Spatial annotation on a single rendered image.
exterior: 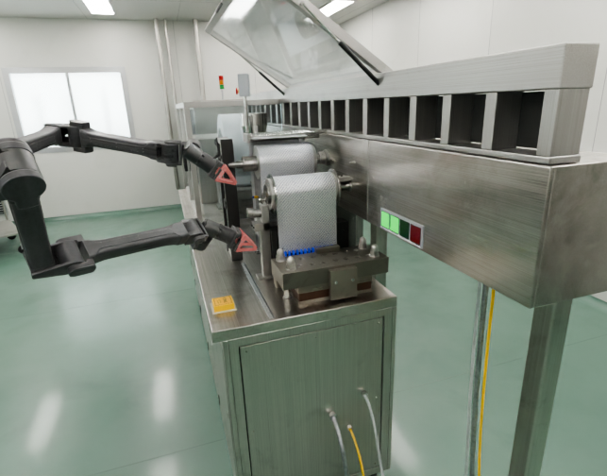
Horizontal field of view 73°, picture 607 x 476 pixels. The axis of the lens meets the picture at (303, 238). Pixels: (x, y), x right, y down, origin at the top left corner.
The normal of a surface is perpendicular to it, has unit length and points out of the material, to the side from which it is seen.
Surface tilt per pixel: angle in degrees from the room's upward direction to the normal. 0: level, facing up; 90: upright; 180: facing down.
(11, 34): 90
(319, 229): 90
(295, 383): 90
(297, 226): 90
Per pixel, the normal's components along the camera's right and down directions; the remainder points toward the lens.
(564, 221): 0.32, 0.29
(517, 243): -0.95, 0.13
